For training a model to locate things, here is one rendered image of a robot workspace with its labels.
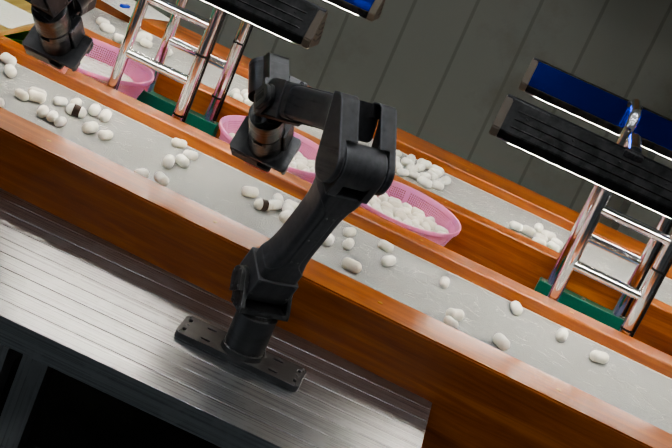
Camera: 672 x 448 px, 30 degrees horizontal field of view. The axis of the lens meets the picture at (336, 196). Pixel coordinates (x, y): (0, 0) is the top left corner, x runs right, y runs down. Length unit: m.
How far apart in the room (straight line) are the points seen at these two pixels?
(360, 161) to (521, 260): 1.09
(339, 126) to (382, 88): 2.83
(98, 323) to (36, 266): 0.16
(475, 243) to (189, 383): 1.09
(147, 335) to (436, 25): 2.76
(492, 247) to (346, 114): 1.08
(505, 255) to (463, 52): 1.83
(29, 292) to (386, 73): 2.79
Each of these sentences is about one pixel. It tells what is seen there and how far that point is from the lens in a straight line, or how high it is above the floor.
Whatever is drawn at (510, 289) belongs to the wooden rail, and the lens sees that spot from 2.38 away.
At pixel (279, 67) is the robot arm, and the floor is 1.05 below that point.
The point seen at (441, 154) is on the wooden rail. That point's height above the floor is 0.76.
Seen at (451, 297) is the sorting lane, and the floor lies 0.74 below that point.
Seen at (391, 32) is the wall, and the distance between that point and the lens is 4.46.
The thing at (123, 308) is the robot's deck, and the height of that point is 0.67.
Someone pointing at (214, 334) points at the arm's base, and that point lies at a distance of 1.90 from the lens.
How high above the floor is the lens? 1.49
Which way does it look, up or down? 17 degrees down
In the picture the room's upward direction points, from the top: 24 degrees clockwise
